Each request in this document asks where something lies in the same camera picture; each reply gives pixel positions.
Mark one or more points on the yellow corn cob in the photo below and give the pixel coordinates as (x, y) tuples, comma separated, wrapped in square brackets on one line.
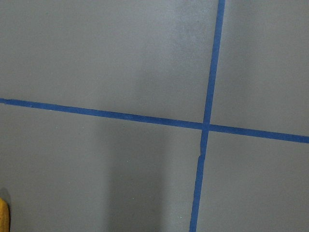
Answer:
[(4, 216)]

